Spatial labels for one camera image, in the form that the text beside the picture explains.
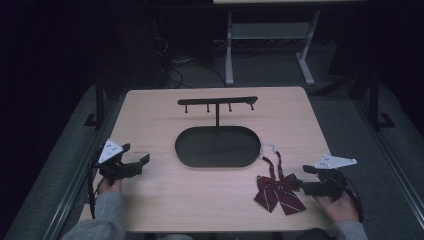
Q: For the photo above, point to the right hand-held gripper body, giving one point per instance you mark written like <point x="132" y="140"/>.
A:
<point x="328" y="188"/>

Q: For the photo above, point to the grey metal floor rail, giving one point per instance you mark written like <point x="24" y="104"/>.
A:
<point x="71" y="186"/>
<point x="390" y="156"/>

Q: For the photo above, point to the person's left hand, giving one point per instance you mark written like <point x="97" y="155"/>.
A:
<point x="111" y="188"/>

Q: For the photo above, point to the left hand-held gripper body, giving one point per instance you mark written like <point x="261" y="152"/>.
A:
<point x="110" y="150"/>

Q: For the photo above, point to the white metal table frame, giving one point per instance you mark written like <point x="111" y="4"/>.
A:
<point x="270" y="30"/>

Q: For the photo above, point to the black hook stand with tray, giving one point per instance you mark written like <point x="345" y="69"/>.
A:
<point x="217" y="146"/>

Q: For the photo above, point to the person's right hand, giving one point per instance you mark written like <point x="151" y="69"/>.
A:
<point x="341" y="210"/>

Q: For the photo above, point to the black metal stand post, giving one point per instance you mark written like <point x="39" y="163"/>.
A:
<point x="375" y="100"/>
<point x="99" y="100"/>

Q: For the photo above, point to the dark red striped bow tie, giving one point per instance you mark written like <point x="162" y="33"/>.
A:
<point x="280" y="195"/>

